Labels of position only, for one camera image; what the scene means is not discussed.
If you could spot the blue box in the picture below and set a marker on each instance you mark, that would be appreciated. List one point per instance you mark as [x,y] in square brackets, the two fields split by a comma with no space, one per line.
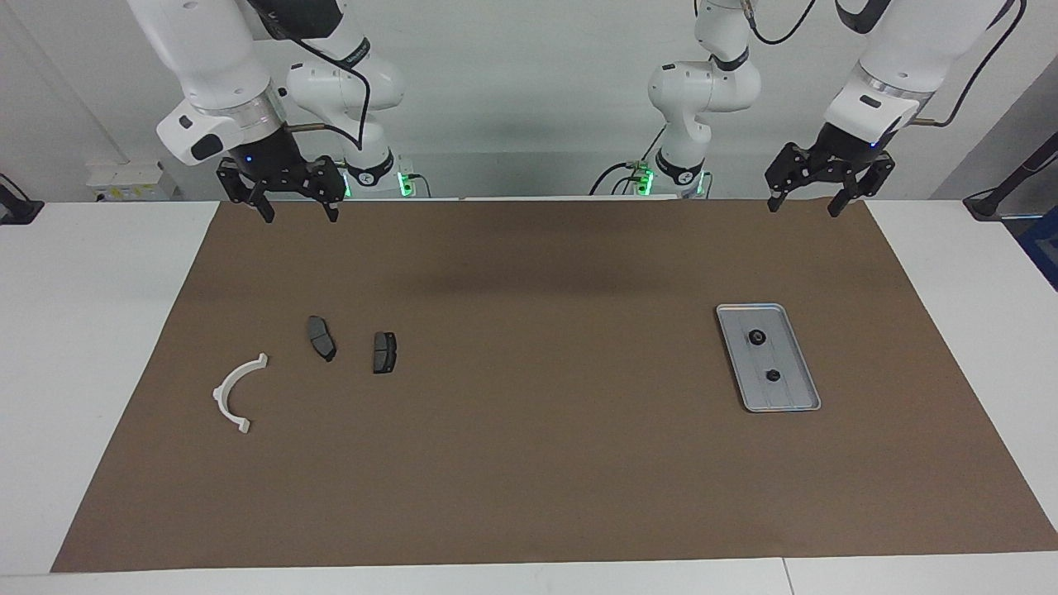
[1043,248]

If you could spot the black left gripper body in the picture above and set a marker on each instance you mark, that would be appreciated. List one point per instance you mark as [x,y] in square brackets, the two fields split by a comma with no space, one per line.
[845,149]

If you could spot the black stand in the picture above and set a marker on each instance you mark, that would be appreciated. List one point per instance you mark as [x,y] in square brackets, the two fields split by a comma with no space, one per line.
[16,207]
[1000,198]

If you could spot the white power strip box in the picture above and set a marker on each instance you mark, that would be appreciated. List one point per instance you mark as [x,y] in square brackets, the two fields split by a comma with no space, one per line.
[132,182]

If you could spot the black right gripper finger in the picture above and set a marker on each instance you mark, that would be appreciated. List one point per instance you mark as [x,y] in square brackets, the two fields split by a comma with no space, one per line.
[266,211]
[331,211]

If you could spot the white curved plastic bracket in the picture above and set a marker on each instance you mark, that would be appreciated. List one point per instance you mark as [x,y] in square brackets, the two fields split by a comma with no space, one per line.
[221,397]

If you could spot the silver metal tray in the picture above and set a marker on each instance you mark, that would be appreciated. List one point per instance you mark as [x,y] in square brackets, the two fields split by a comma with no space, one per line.
[793,397]

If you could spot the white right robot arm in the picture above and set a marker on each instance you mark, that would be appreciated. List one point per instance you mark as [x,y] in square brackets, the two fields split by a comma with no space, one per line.
[207,49]

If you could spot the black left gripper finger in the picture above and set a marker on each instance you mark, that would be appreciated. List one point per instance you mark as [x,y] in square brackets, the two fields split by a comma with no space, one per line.
[843,202]
[781,178]

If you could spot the dark rectangular brake pad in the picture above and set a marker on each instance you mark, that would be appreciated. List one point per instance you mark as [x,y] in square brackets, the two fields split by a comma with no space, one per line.
[385,353]

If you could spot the dark curved brake pad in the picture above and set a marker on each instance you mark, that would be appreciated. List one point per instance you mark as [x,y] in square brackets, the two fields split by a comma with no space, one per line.
[321,337]

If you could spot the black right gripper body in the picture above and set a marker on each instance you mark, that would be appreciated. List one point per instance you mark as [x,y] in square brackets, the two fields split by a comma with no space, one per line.
[269,153]

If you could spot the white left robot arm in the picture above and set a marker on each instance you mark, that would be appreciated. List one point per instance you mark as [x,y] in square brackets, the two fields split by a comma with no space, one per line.
[901,49]

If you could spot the brown table mat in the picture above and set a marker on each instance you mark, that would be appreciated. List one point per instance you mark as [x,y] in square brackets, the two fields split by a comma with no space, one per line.
[529,454]

